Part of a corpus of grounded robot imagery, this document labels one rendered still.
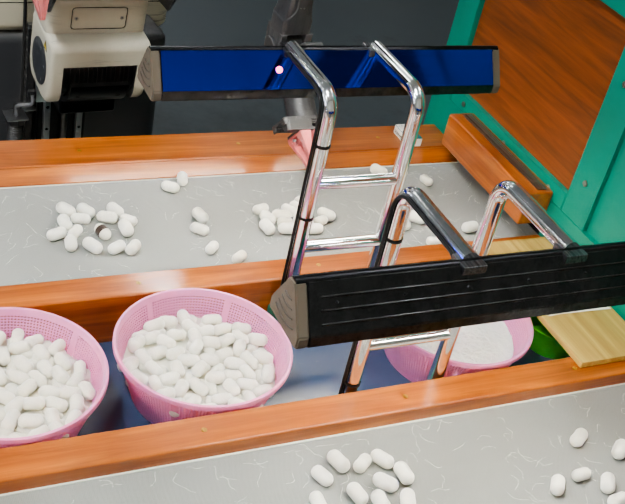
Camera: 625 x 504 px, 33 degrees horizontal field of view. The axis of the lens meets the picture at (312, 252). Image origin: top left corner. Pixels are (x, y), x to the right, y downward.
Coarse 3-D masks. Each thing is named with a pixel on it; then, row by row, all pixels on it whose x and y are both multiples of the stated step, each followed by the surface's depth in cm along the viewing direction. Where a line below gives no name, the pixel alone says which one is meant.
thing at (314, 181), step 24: (288, 48) 161; (384, 48) 166; (312, 72) 155; (408, 72) 160; (336, 96) 152; (408, 120) 159; (312, 144) 155; (408, 144) 161; (312, 168) 157; (408, 168) 164; (312, 192) 159; (312, 216) 162; (384, 216) 169; (312, 240) 167; (336, 240) 168; (360, 240) 170; (288, 264) 168
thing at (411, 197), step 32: (416, 192) 131; (512, 192) 137; (448, 224) 126; (480, 224) 144; (544, 224) 132; (384, 256) 139; (576, 256) 128; (352, 352) 149; (448, 352) 156; (352, 384) 152
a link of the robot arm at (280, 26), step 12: (288, 0) 189; (300, 0) 188; (312, 0) 189; (276, 12) 192; (288, 12) 189; (300, 12) 190; (276, 24) 192; (288, 24) 190; (300, 24) 192; (276, 36) 193; (288, 36) 194; (300, 36) 195
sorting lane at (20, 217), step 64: (0, 192) 180; (64, 192) 184; (128, 192) 188; (192, 192) 192; (256, 192) 196; (320, 192) 201; (384, 192) 205; (448, 192) 210; (0, 256) 166; (64, 256) 169; (128, 256) 172; (192, 256) 176; (256, 256) 179
